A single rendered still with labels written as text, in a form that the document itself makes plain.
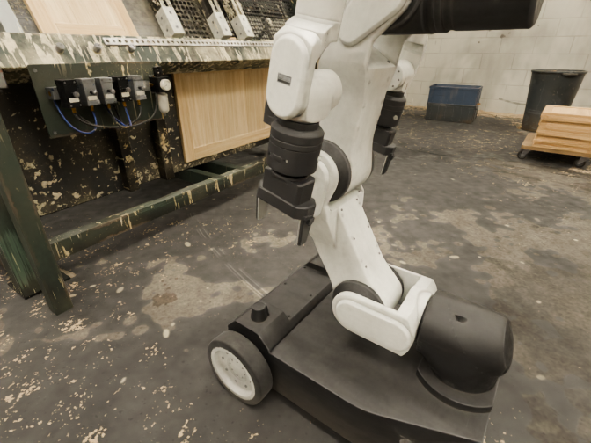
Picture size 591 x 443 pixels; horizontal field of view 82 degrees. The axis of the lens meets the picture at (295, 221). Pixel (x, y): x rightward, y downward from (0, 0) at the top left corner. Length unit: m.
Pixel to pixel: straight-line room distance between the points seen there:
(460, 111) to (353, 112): 4.36
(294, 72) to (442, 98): 4.61
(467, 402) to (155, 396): 0.79
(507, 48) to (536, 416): 5.26
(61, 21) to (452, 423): 1.74
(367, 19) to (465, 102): 4.41
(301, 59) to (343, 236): 0.45
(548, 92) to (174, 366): 4.50
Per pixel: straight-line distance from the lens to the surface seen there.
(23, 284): 1.65
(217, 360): 1.03
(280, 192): 0.60
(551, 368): 1.35
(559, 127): 3.48
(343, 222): 0.80
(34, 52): 1.53
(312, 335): 0.96
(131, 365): 1.22
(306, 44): 0.49
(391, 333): 0.83
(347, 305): 0.84
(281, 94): 0.51
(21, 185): 1.33
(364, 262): 0.83
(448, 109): 5.07
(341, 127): 0.73
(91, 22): 1.73
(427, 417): 0.86
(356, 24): 0.67
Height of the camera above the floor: 0.85
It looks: 27 degrees down
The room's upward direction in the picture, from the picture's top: straight up
